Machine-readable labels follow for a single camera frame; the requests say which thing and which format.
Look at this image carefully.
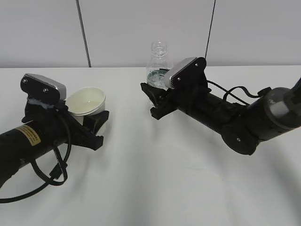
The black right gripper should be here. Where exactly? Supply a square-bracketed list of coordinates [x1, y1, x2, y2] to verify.
[140, 57, 226, 132]

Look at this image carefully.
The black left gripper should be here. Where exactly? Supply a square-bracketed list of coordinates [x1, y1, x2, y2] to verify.
[22, 101, 110, 150]

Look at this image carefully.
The white paper cup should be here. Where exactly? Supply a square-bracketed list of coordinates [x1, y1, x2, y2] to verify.
[65, 87, 106, 126]

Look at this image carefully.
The clear green-label water bottle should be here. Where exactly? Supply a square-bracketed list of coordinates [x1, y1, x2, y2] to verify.
[146, 40, 173, 90]

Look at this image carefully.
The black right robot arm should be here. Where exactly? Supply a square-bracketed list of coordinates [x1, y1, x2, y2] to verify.
[141, 57, 301, 155]

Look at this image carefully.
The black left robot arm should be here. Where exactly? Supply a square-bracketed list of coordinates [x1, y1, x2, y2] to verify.
[0, 102, 109, 186]

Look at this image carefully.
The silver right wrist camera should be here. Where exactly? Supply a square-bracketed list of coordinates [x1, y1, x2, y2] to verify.
[163, 57, 197, 89]

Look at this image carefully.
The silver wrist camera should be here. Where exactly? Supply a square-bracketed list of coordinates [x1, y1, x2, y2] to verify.
[20, 73, 67, 105]
[163, 57, 197, 89]

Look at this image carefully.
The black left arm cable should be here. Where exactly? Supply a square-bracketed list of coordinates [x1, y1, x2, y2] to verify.
[0, 110, 72, 204]

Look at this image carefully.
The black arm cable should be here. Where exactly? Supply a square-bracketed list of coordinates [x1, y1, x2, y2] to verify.
[0, 110, 72, 204]
[206, 80, 272, 105]

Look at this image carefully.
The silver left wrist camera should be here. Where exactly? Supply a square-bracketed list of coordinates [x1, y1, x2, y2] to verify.
[20, 73, 67, 105]

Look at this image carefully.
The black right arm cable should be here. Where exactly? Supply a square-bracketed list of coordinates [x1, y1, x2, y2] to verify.
[206, 80, 272, 105]

